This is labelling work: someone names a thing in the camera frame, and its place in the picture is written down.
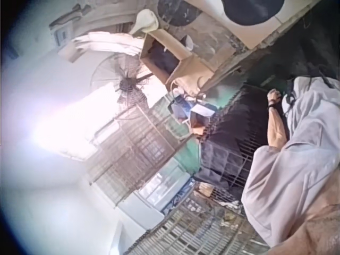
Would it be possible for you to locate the person's left hand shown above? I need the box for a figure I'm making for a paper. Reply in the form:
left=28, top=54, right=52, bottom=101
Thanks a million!
left=266, top=89, right=284, bottom=107

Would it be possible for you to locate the white washing machine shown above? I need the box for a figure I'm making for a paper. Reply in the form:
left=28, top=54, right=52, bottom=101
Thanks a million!
left=183, top=0, right=321, bottom=50

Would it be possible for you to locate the small cardboard box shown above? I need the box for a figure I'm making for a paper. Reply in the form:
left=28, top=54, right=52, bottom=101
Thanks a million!
left=189, top=104, right=214, bottom=129

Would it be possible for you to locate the blue container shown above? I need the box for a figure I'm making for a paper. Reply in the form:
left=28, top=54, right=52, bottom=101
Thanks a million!
left=166, top=93, right=192, bottom=125

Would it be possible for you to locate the open cardboard box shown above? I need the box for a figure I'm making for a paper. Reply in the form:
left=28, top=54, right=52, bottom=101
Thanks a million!
left=139, top=27, right=216, bottom=94

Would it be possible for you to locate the metal window grille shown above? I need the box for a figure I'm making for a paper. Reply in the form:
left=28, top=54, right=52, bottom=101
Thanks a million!
left=87, top=103, right=193, bottom=211

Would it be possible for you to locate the white cap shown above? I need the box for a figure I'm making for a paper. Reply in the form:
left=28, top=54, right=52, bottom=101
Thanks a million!
left=128, top=8, right=160, bottom=36

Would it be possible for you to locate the white appliance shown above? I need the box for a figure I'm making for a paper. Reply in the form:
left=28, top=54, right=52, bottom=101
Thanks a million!
left=114, top=169, right=192, bottom=232

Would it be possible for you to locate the white cloth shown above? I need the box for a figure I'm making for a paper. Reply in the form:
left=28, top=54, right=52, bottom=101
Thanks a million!
left=72, top=31, right=146, bottom=57

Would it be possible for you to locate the black wire cage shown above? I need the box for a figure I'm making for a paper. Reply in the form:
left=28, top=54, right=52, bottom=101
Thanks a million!
left=198, top=81, right=269, bottom=192

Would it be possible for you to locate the wire guard fan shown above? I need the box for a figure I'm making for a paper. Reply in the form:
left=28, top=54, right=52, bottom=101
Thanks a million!
left=89, top=54, right=158, bottom=107

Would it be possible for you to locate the grey wire cage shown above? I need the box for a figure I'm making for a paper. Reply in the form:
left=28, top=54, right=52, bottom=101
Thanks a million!
left=132, top=185, right=267, bottom=255

